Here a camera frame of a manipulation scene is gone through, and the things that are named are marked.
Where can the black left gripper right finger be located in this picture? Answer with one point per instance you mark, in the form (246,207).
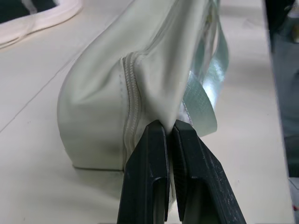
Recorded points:
(205,182)

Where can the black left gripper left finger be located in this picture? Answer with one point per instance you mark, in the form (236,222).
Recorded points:
(144,177)

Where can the pale green zip pouch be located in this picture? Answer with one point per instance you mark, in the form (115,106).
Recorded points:
(98,93)

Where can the white bag with dark opening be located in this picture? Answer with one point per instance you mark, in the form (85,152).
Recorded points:
(39,21)

